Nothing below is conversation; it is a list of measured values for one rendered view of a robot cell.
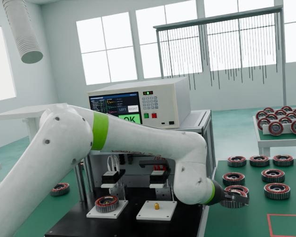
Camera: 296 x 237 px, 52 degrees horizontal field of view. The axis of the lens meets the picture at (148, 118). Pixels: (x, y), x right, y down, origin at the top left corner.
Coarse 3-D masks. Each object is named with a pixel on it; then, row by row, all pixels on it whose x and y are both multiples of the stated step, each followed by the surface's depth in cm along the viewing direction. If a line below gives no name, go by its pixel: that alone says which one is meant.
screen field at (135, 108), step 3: (135, 105) 141; (120, 108) 143; (123, 108) 143; (126, 108) 142; (129, 108) 142; (132, 108) 141; (135, 108) 141; (120, 111) 143; (123, 111) 143; (126, 111) 143; (129, 111) 142; (132, 111) 142; (135, 111) 141
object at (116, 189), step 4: (116, 184) 157; (120, 184) 156; (124, 184) 155; (112, 188) 153; (116, 188) 152; (120, 188) 152; (112, 192) 153; (116, 192) 153; (120, 192) 152; (116, 196) 153; (120, 196) 153
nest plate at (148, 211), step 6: (144, 204) 140; (150, 204) 139; (162, 204) 138; (168, 204) 137; (174, 204) 136; (144, 210) 134; (150, 210) 134; (156, 210) 133; (162, 210) 132; (168, 210) 132; (138, 216) 130; (144, 216) 129; (150, 216) 128; (156, 216) 128; (162, 216) 127; (168, 216) 127
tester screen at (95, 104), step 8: (104, 96) 144; (112, 96) 143; (120, 96) 142; (128, 96) 141; (136, 96) 140; (96, 104) 146; (104, 104) 145; (112, 104) 144; (120, 104) 143; (128, 104) 142; (136, 104) 140; (104, 112) 146; (112, 112) 145; (128, 112) 142; (136, 112) 141
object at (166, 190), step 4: (164, 184) 149; (156, 188) 146; (160, 188) 145; (164, 188) 145; (168, 188) 144; (156, 192) 146; (160, 192) 146; (164, 192) 145; (168, 192) 144; (156, 196) 147; (160, 196) 146; (164, 196) 145; (168, 196) 145
